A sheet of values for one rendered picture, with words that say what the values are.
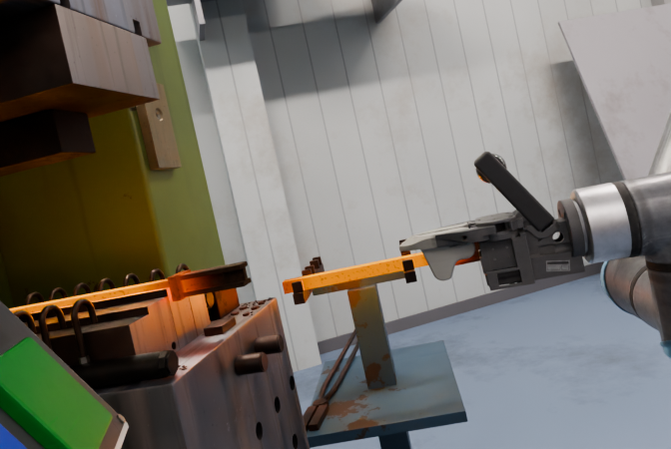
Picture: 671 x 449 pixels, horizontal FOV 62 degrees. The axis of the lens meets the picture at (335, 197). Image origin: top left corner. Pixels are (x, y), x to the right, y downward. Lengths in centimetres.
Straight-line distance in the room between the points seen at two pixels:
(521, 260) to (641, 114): 363
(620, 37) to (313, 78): 217
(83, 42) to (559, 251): 63
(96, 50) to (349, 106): 307
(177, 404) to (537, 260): 44
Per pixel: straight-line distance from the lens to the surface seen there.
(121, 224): 112
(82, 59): 76
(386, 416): 110
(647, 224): 70
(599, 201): 70
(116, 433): 42
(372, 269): 105
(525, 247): 69
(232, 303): 98
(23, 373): 36
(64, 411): 36
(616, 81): 429
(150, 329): 75
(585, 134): 456
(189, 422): 70
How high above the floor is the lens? 110
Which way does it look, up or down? 2 degrees down
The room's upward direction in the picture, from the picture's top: 12 degrees counter-clockwise
